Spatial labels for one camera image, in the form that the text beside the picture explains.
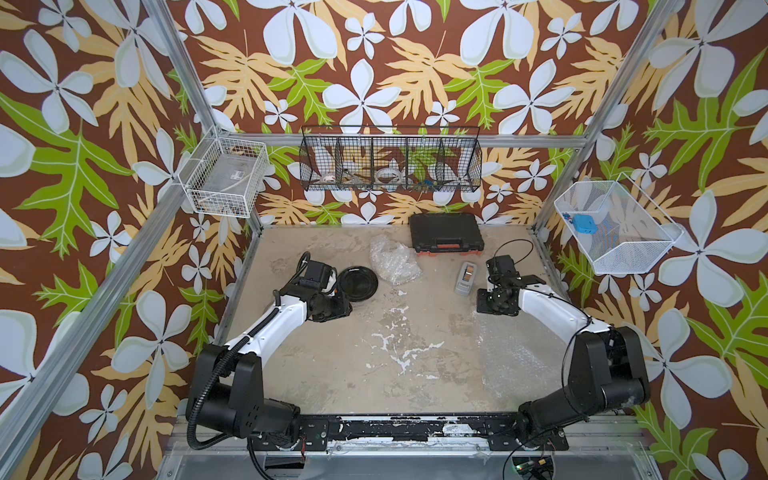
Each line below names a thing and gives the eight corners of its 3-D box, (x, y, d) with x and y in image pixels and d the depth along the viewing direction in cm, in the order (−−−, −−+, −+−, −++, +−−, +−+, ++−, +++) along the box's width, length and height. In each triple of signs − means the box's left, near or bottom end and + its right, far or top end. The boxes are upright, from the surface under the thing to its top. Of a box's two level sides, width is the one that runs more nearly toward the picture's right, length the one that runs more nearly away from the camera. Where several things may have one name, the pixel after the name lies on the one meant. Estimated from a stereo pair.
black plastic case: (413, 256, 112) (414, 247, 108) (410, 221, 124) (411, 212, 120) (481, 256, 112) (485, 247, 108) (471, 221, 124) (474, 212, 120)
